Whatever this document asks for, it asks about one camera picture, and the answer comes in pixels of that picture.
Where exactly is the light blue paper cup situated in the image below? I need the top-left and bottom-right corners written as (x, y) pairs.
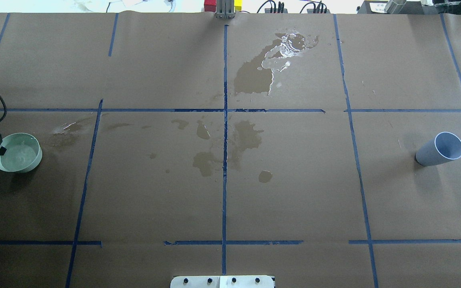
top-left (415, 132), bottom-right (461, 166)

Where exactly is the aluminium frame post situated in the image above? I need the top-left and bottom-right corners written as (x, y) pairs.
top-left (215, 3), bottom-right (236, 19)

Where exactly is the red blue yellow block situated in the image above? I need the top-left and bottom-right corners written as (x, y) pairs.
top-left (203, 0), bottom-right (243, 12)

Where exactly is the orange black connector board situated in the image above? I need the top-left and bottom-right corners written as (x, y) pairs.
top-left (242, 0), bottom-right (328, 14)

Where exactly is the white pedestal column base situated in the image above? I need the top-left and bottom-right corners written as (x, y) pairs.
top-left (170, 275), bottom-right (276, 288)

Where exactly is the mint green bowl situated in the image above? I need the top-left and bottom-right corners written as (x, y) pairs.
top-left (0, 133), bottom-right (43, 173)

